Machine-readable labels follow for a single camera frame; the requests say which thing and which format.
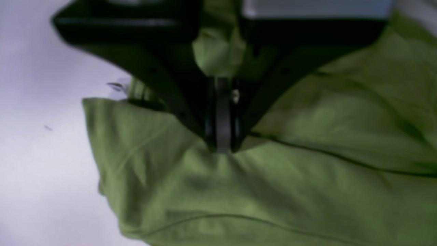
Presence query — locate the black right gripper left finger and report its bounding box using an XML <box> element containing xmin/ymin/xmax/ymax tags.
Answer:
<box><xmin>51</xmin><ymin>0</ymin><xmax>224</xmax><ymax>153</ymax></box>

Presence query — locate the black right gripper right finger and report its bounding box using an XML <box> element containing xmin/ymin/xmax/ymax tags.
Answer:
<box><xmin>229</xmin><ymin>0</ymin><xmax>389</xmax><ymax>153</ymax></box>

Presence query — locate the green T-shirt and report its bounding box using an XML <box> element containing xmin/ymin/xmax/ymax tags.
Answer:
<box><xmin>82</xmin><ymin>0</ymin><xmax>436</xmax><ymax>246</ymax></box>

